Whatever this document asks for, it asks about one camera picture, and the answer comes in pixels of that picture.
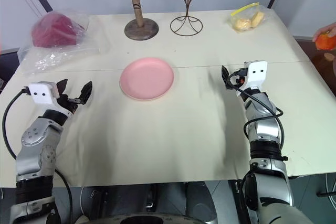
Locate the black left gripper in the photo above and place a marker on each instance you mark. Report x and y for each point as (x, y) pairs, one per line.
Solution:
(67, 104)

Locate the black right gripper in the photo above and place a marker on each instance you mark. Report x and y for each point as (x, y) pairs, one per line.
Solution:
(240, 77)

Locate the orange red fruit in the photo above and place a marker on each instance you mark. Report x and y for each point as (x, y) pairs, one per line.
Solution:
(325, 42)

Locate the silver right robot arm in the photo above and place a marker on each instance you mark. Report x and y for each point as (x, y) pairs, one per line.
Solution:
(265, 155)

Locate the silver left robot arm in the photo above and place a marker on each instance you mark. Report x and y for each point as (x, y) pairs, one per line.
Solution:
(34, 140)

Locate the pink round plate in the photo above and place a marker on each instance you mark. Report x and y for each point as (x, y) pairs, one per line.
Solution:
(146, 78)

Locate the person's bare hand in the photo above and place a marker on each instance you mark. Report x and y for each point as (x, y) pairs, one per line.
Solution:
(327, 31)

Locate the red hat in plastic bag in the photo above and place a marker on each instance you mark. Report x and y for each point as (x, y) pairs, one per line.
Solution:
(52, 40)

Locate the pale yellow round food piece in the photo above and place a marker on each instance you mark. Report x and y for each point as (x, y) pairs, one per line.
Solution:
(242, 23)

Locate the dark red hat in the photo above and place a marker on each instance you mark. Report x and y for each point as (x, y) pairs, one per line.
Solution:
(55, 31)

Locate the clear zip bag yellow seal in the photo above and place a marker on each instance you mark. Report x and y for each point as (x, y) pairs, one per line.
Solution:
(248, 18)

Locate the pale yellow oblong food piece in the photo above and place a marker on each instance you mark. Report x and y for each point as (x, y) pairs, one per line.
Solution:
(257, 19)

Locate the dark box beside table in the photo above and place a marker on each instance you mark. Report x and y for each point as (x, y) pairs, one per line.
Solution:
(8, 64)

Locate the cream table cloth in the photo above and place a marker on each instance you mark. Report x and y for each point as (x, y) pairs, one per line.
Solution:
(162, 134)

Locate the brown wooden hat stand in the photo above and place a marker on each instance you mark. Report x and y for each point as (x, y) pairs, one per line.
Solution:
(137, 16)

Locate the grey rounded robot leg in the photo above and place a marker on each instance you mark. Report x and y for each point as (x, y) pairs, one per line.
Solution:
(115, 200)
(200, 200)

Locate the dark oval robot waist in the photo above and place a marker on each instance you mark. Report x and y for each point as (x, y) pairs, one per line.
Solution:
(143, 218)

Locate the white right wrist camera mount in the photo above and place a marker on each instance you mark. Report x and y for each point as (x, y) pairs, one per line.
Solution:
(257, 73)

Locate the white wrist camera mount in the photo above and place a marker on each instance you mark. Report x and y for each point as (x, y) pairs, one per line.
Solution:
(42, 93)
(257, 73)

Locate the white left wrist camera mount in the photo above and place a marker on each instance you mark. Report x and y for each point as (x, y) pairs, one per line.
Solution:
(42, 93)

